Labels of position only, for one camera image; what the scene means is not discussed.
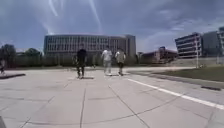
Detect person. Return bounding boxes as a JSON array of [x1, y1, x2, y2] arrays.
[[100, 45, 114, 76], [75, 44, 88, 80], [114, 47, 127, 76], [0, 58, 6, 76]]

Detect large wide grey building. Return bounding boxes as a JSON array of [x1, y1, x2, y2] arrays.
[[43, 33, 137, 58]]

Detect grey concrete slab pavement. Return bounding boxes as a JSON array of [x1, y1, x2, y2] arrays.
[[0, 66, 224, 128]]

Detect low reddish building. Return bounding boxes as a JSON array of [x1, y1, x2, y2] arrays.
[[137, 46, 179, 65]]

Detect white painted line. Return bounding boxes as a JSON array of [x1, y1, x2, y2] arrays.
[[125, 77, 224, 111]]

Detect pale pole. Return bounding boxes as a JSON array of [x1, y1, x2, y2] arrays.
[[195, 33, 200, 69]]

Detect grass patch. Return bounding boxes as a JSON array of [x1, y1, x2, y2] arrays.
[[159, 65, 224, 83]]

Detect tall grey building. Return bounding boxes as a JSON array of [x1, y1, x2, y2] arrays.
[[174, 26, 224, 60]]

